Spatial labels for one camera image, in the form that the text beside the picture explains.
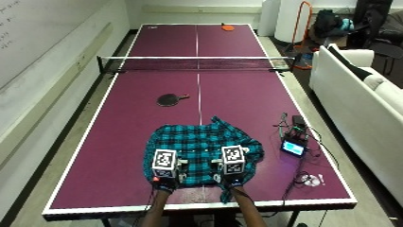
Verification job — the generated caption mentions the person's left hand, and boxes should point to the person's left hand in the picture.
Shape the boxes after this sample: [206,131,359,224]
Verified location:
[151,156,188,193]

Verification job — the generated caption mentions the person's right hand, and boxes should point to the person's right hand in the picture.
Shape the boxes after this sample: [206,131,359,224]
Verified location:
[208,147,251,189]

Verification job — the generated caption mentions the teal plaid shirt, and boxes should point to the teal plaid shirt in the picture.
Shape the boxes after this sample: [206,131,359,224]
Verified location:
[142,115,265,204]

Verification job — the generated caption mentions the white marker cube on left glove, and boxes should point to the white marker cube on left glove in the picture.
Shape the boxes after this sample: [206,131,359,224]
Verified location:
[151,148,178,179]

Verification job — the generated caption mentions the white marker cube on glove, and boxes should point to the white marker cube on glove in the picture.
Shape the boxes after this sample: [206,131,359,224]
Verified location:
[151,148,178,179]
[220,145,247,175]

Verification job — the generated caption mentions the white marker cube on right glove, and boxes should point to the white marker cube on right glove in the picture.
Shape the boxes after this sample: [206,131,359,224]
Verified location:
[220,145,247,175]

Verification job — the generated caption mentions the small screen device with electronics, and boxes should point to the small screen device with electronics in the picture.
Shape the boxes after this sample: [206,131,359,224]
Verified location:
[275,114,312,158]

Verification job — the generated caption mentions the black table tennis paddle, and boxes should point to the black table tennis paddle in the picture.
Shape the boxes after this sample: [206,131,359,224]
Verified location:
[155,93,191,108]

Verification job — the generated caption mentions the white sofa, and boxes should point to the white sofa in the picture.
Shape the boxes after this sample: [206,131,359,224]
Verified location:
[308,44,403,207]

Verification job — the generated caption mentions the table tennis net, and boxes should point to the table tennis net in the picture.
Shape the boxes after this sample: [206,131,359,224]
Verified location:
[95,55,301,76]

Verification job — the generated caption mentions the white cylindrical column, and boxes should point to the white cylindrical column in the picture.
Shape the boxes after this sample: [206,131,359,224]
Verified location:
[273,0,313,44]

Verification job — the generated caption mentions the black backpack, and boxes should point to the black backpack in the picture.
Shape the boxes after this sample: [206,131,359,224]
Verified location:
[313,9,355,37]

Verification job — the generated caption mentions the whiteboard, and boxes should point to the whiteboard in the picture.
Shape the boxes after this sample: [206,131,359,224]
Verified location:
[0,0,111,91]

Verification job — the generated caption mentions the black office chair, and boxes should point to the black office chair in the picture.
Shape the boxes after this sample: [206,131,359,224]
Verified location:
[349,0,403,77]

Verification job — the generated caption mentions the black cables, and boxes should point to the black cables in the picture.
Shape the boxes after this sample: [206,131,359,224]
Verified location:
[272,113,341,218]

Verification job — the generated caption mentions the orange metal frame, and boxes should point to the orange metal frame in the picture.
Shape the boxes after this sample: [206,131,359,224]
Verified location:
[288,0,315,70]

